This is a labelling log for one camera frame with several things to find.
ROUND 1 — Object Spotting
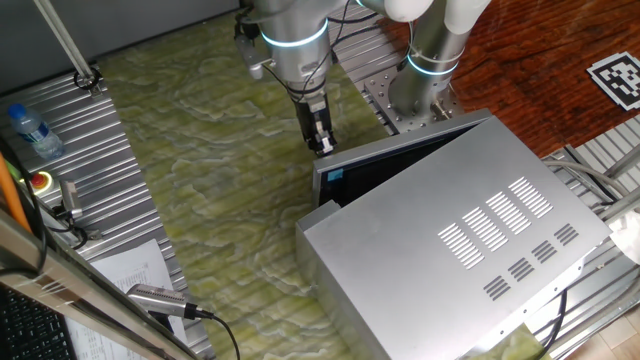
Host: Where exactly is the red yellow emergency stop button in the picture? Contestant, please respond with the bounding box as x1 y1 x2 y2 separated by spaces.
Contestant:
28 170 55 197

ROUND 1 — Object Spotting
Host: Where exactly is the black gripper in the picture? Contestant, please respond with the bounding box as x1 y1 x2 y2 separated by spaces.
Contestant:
293 94 338 158

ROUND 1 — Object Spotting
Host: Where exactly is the clear water bottle blue cap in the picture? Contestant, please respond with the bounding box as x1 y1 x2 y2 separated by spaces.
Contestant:
6 102 67 162

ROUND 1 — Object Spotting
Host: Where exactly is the black white fiducial marker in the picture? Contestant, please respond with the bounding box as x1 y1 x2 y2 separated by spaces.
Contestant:
585 50 640 113

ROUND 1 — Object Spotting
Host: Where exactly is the silver camera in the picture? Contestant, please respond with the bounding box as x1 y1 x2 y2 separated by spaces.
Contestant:
125 283 202 322

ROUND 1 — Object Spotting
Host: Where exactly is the small grey metal device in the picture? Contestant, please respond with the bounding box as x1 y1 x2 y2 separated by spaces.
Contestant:
58 178 85 221

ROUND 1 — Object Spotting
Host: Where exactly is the black power cable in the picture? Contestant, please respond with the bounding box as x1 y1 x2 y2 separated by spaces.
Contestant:
530 288 570 360

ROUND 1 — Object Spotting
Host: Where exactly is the grey cable bundle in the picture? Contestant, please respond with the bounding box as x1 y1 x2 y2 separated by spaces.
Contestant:
541 156 632 202

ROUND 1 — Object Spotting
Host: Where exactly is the black camera cable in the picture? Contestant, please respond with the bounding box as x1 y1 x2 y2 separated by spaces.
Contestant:
197 308 242 360

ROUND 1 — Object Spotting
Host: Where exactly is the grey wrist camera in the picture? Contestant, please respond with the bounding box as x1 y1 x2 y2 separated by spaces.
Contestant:
233 20 267 81

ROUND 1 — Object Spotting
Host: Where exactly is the black keyboard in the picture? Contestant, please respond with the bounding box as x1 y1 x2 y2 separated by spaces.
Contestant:
0 283 80 360

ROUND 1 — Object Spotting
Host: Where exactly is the white printed paper sheet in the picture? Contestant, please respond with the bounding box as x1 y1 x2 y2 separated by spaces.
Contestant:
63 238 190 360

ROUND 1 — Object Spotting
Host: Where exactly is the slim aluminium rod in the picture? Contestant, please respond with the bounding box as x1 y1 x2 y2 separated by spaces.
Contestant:
31 0 104 95

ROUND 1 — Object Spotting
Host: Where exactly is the green marble pattern table mat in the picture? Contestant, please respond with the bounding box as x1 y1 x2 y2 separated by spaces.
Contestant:
97 12 551 360

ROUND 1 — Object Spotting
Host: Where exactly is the orange cable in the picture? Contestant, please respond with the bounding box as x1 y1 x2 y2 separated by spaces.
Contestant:
0 151 32 235

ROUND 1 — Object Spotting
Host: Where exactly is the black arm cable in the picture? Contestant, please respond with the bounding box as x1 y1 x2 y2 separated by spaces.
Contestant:
259 0 354 104

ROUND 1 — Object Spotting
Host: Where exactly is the thin black cable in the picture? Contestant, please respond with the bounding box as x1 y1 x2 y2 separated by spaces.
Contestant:
0 133 101 277

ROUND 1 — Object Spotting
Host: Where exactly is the silver perforated robot base plate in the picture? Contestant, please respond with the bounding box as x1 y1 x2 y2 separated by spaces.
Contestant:
360 63 467 136

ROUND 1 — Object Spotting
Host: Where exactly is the wide aluminium frame bar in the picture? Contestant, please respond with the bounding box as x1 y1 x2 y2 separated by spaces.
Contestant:
0 208 202 360

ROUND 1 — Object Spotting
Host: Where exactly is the silver microwave body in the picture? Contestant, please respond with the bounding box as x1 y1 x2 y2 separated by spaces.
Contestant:
294 114 614 360

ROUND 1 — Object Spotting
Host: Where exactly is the white crumpled cloth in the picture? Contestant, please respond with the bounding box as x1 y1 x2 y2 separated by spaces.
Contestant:
606 208 640 267

